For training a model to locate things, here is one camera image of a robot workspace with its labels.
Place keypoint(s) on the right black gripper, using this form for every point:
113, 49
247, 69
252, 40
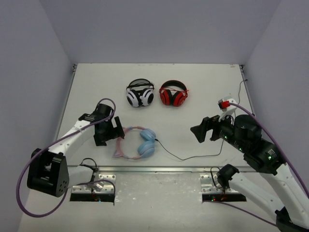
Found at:
207, 124

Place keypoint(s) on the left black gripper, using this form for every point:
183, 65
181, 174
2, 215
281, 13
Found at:
112, 132

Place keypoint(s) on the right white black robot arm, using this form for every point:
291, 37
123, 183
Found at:
290, 207

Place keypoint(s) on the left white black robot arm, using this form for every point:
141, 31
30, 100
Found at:
49, 171

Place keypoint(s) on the white black headphones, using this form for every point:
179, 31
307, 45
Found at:
140, 92

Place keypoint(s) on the red black headphones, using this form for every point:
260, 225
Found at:
173, 92

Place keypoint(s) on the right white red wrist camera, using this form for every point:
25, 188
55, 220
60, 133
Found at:
226, 107

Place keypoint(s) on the metal table edge rail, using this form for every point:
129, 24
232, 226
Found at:
156, 169

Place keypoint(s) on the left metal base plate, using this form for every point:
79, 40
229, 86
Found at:
102, 184

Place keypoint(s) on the metal base plate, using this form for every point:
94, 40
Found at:
102, 184
209, 184

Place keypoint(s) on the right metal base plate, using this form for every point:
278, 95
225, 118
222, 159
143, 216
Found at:
209, 184

